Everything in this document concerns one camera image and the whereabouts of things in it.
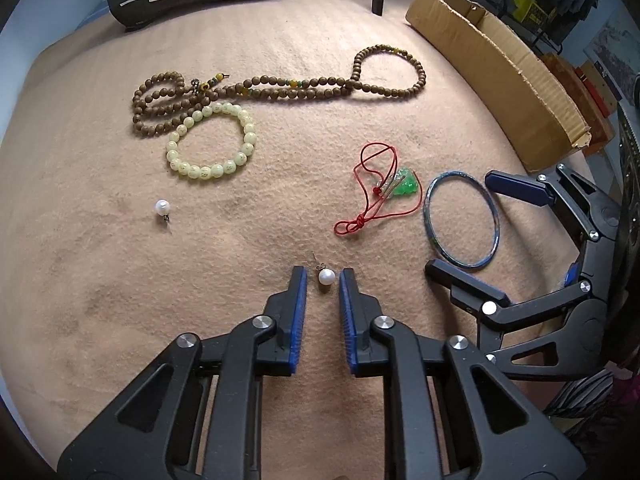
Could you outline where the white pearl earring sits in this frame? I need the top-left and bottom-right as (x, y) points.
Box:
(312, 252), (336, 291)
(154, 199), (173, 233)

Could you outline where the red cord jade pendant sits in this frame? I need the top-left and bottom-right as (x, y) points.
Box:
(334, 142), (421, 237)

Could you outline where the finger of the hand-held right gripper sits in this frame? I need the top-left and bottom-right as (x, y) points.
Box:
(424, 259), (613, 381)
(484, 162), (623, 291)

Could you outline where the red flat box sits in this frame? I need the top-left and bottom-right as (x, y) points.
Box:
(580, 67), (618, 116)

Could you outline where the orange cloth covered table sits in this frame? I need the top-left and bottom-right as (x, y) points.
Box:
(540, 52), (616, 156)

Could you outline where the yellow crate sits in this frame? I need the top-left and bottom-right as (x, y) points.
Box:
(505, 0), (548, 23)

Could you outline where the pale green bead bracelet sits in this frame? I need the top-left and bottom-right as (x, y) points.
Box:
(165, 102), (258, 181)

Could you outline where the shallow cardboard box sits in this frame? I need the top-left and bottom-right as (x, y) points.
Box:
(404, 0), (593, 173)

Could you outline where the striped cloth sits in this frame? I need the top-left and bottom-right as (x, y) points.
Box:
(545, 370), (621, 431)

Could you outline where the landscape wall scroll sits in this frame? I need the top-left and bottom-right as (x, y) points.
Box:
(582, 7), (640, 106)

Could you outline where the brown wooden bead necklace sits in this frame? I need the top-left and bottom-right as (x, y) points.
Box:
(131, 45), (428, 141)

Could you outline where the thin blue bangle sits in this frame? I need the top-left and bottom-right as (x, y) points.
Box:
(422, 171), (501, 271)

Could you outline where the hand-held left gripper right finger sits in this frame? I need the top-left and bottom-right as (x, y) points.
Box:
(338, 267), (587, 480)

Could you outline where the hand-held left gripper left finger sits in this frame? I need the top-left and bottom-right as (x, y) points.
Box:
(57, 266), (307, 480)

